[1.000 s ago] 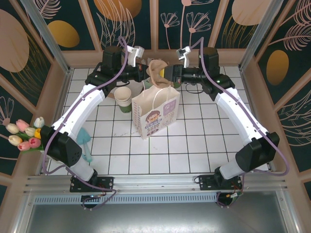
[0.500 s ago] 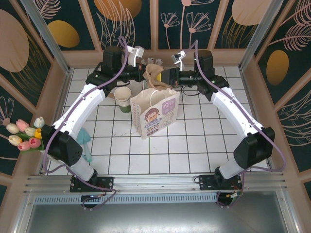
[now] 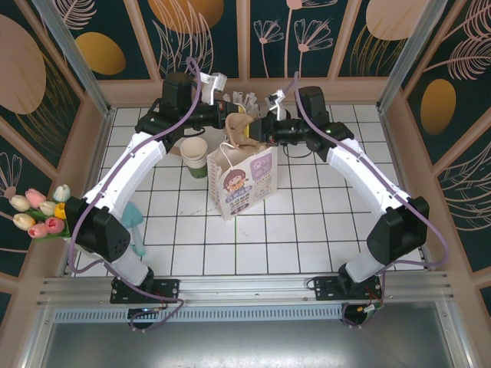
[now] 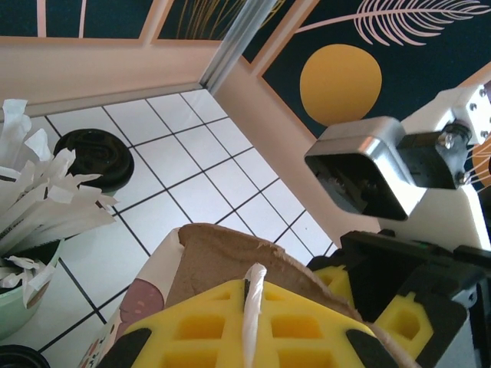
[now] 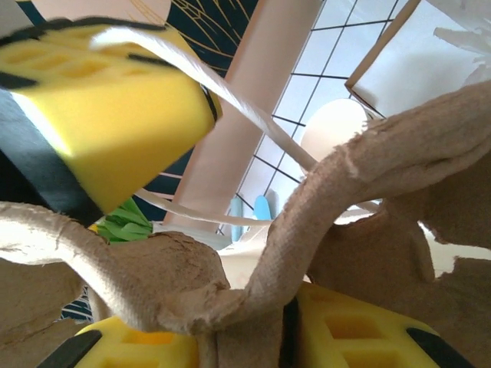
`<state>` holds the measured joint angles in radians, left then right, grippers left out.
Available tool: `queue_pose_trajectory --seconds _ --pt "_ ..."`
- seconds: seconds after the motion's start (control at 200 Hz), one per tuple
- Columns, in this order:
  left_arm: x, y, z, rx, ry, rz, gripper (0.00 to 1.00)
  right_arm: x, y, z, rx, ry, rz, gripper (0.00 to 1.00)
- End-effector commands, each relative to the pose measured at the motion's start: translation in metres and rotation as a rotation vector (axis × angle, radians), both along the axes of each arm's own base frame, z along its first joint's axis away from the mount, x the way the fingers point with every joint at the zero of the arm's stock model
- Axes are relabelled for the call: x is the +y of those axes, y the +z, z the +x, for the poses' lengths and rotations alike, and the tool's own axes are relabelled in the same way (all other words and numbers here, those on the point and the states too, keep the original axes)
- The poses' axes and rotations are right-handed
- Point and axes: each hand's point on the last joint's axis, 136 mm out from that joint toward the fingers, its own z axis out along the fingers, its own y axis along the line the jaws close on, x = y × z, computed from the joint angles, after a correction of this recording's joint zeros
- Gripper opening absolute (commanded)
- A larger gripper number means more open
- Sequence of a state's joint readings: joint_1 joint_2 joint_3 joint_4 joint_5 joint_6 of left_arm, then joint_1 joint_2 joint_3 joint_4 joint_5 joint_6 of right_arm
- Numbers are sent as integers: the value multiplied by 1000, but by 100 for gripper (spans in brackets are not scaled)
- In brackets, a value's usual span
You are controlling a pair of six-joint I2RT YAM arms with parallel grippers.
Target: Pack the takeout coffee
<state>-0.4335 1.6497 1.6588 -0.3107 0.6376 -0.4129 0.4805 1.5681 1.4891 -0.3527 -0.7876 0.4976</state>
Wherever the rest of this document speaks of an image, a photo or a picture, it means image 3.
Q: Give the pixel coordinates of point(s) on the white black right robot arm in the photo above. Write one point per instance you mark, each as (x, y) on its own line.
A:
(368, 176)

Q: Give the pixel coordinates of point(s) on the teal toy shovel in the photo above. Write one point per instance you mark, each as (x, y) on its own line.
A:
(132, 214)

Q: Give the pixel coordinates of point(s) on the yellow artificial tulip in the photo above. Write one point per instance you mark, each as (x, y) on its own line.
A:
(62, 210)

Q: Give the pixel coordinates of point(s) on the pink feather outline wall panel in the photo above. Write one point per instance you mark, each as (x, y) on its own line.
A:
(468, 199)

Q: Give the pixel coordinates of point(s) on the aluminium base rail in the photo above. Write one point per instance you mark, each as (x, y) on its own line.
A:
(245, 285)

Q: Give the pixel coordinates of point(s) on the orange oval feather wall panel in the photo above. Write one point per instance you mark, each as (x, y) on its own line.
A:
(437, 107)

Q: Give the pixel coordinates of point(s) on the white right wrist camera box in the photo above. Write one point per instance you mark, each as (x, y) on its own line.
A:
(279, 112)

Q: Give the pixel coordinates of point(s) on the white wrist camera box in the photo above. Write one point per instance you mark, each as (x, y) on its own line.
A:
(215, 82)
(279, 112)

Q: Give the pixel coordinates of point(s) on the pink artificial tulip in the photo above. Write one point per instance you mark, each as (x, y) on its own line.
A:
(38, 231)
(34, 196)
(53, 223)

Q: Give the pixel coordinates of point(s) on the brushed metal sheet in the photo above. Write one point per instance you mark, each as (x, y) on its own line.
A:
(245, 345)

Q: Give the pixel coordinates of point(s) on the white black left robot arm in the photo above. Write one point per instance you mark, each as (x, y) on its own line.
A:
(122, 168)

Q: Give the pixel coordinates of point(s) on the white printed paper bag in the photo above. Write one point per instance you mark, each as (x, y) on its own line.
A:
(245, 191)

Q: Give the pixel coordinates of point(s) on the aluminium frame post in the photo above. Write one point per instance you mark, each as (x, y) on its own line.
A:
(76, 57)
(410, 57)

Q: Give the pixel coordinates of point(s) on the white blue artificial tulip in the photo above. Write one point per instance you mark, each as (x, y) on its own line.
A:
(62, 192)

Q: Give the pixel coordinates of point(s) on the peach circle gold stems panel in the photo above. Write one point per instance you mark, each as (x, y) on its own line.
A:
(387, 19)

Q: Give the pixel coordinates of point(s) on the cream artificial tulip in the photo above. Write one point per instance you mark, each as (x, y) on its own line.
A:
(24, 221)
(19, 202)
(48, 208)

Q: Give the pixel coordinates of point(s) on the peach circle dark wall panel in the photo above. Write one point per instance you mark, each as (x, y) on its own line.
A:
(23, 65)

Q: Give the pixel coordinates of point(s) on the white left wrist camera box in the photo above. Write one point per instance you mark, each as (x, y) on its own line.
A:
(215, 82)

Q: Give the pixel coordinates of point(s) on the orange oval dark wall panel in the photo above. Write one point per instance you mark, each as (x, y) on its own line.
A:
(99, 53)

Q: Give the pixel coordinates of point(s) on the beige pulp cup carrier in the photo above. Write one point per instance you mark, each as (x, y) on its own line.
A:
(239, 130)

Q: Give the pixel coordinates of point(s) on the orange circle leaf wall panel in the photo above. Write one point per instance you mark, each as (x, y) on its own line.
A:
(184, 15)

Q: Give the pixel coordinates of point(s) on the pink flower outline wall panel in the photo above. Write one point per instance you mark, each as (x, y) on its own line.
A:
(276, 57)

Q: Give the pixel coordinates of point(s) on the stack of cream paper cups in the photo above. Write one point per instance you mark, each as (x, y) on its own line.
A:
(193, 149)

